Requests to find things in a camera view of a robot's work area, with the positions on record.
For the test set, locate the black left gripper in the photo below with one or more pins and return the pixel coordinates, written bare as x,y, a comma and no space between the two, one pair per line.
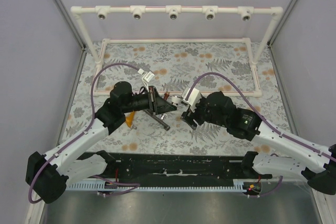
152,100

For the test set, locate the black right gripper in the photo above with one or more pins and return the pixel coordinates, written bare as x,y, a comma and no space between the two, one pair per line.
192,116

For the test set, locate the white water faucet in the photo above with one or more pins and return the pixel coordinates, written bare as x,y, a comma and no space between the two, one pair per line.
176,100

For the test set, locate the white pipe frame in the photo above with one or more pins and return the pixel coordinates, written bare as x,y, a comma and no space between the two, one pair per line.
173,11

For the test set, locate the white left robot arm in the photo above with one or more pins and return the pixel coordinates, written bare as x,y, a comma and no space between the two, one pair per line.
49,174

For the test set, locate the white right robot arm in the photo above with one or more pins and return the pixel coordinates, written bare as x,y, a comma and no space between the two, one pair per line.
304,160

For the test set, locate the brown water faucet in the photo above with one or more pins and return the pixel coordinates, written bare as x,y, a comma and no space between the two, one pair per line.
166,95

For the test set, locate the orange water faucet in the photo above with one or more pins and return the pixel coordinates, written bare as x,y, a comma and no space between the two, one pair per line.
129,121

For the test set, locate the dark grey metal faucet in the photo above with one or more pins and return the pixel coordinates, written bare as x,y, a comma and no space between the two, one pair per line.
161,122

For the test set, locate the floral pattern mat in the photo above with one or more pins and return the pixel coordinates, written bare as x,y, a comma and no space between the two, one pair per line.
176,67

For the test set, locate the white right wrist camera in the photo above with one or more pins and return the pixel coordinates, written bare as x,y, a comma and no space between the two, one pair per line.
193,99

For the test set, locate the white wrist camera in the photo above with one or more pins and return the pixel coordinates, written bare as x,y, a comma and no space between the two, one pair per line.
146,77
193,99

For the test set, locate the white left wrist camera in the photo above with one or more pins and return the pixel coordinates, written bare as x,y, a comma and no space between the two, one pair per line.
146,77

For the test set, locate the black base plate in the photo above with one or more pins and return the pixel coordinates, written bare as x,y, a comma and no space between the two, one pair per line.
158,170

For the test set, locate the white slotted cable duct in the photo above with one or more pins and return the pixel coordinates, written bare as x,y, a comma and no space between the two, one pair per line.
101,186

